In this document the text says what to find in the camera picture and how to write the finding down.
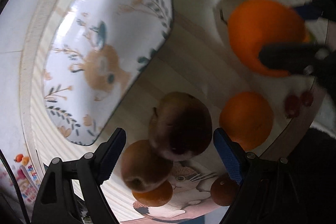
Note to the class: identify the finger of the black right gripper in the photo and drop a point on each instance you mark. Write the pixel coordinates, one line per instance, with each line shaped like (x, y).
(315, 9)
(297, 59)

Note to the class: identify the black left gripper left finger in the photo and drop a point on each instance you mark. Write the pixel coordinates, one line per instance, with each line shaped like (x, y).
(56, 202)

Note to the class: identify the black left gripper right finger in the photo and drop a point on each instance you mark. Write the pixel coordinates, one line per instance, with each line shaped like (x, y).
(269, 191)

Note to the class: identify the small brown orange fruit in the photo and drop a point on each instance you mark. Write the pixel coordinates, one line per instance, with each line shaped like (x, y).
(223, 190)

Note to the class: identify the large orange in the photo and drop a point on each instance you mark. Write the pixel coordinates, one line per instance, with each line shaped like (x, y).
(247, 118)
(256, 23)

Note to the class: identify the red yellow apple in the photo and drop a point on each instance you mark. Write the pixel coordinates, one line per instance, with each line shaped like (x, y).
(142, 169)

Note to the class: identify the orange persimmon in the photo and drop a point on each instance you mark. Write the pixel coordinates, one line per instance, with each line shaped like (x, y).
(156, 197)

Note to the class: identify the dark red apple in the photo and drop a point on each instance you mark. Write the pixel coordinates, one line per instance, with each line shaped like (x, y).
(180, 127)

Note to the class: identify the colourful fruit sticker sheet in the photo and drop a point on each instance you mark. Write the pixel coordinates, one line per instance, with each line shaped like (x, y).
(25, 175)

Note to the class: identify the white floral deer plate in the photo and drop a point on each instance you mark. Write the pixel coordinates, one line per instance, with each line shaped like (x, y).
(97, 53)

